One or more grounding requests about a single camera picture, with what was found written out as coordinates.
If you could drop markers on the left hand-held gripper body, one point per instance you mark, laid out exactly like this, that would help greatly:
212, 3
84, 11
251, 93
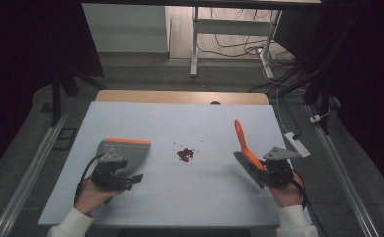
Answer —
109, 169

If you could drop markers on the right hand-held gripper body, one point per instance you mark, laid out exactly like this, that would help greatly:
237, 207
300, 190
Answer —
280, 168

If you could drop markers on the grey dustpan with orange edge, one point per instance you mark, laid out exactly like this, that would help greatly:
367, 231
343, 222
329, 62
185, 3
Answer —
137, 153

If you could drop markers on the pile of red crumbs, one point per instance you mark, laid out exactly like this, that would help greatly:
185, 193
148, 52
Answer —
185, 154

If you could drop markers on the person's right hand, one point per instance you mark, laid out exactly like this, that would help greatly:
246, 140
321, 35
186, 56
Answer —
286, 196

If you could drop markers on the person's left hand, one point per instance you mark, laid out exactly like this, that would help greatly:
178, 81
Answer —
91, 196

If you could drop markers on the white power strip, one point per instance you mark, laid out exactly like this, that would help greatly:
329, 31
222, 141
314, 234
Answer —
297, 144

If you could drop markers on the white table cover sheet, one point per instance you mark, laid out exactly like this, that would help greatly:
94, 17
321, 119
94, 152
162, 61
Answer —
186, 197

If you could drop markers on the small white plug adapter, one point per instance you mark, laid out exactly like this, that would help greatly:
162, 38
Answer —
315, 118

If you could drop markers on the black stand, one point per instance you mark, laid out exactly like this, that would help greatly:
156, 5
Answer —
321, 89
59, 89

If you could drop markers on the wooden table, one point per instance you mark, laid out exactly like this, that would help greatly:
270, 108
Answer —
179, 97

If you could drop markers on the grey cabinet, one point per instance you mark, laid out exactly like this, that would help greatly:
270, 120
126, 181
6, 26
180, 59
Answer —
127, 28

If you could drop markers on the aluminium rail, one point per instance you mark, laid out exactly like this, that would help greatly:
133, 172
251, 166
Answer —
28, 177
342, 177

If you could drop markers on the white desk frame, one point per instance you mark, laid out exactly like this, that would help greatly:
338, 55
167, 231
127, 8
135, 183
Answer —
232, 27

